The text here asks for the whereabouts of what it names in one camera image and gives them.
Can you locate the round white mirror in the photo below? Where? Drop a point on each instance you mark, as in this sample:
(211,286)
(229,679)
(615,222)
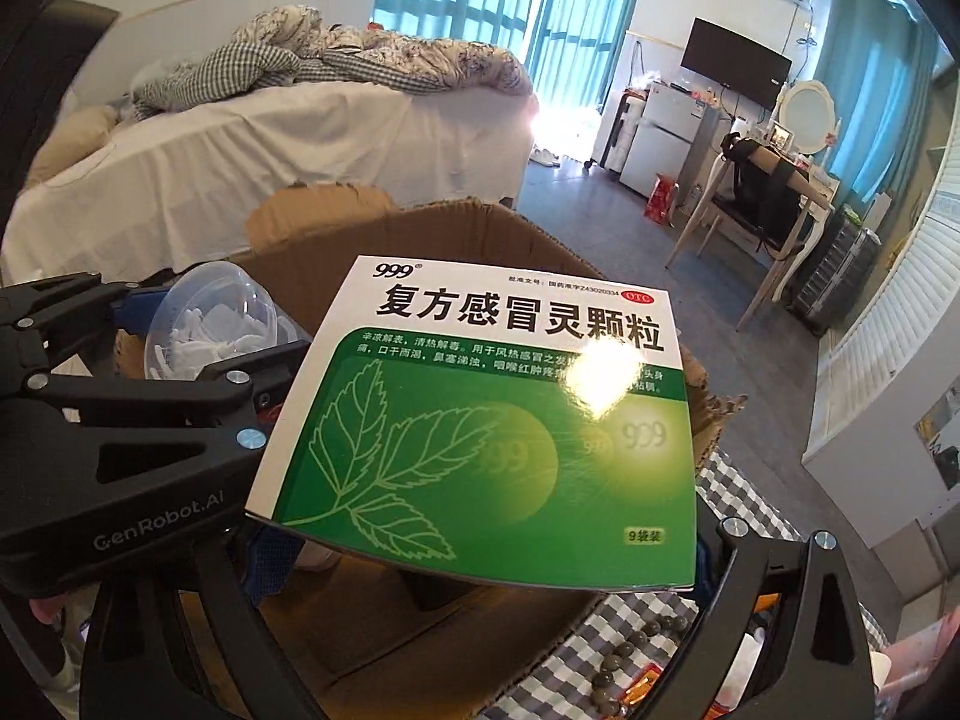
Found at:
(806,109)

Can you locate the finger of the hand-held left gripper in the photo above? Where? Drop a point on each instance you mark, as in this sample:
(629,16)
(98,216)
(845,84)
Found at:
(150,405)
(67,301)

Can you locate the black television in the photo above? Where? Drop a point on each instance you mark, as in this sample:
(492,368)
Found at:
(735,60)

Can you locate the person's left hand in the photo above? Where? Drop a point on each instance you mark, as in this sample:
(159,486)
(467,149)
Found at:
(51,611)

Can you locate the orange packet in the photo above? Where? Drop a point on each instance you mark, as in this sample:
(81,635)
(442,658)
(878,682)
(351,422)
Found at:
(645,694)

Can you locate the teal wall curtain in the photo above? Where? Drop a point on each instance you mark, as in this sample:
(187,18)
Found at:
(870,75)

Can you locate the red paper bag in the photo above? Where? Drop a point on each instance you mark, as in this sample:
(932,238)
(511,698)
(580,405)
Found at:
(661,199)

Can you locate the bed with white sheet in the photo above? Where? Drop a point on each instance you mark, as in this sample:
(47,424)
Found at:
(300,157)

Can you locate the black ribbed suitcase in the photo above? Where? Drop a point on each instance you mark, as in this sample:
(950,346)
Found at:
(836,270)

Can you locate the teal window curtain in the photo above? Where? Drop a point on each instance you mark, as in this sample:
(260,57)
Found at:
(450,0)

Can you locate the beige pillow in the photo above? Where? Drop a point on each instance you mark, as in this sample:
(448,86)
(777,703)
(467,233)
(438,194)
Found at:
(75,139)

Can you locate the white dressing table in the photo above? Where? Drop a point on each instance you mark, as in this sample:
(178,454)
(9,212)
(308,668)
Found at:
(825,195)

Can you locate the white louvred cabinet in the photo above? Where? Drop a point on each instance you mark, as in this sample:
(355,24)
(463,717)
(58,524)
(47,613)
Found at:
(885,360)

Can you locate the white fridge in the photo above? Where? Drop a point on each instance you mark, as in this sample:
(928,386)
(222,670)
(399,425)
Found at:
(660,142)

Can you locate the patterned duvet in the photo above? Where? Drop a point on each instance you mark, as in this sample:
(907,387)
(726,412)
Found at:
(420,60)

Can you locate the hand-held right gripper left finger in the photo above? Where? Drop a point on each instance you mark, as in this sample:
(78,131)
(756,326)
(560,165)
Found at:
(225,604)

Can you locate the checkered tablecloth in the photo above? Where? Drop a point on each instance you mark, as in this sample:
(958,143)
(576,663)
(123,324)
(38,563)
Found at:
(600,630)

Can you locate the brown cardboard box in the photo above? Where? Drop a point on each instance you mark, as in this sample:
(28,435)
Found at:
(450,240)

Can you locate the wooden chair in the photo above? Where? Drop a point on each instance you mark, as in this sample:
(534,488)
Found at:
(731,211)

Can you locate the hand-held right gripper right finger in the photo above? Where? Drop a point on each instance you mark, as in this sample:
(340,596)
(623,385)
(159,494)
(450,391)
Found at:
(742,570)

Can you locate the small photo frame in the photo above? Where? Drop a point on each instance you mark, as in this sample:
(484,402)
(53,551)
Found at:
(783,138)

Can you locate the green medicine box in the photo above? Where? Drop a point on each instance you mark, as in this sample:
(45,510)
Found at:
(465,427)

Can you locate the white water dispenser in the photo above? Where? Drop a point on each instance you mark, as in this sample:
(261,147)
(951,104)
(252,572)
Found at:
(624,135)

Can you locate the black backpack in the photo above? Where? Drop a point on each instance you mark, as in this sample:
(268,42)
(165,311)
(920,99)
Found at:
(765,202)

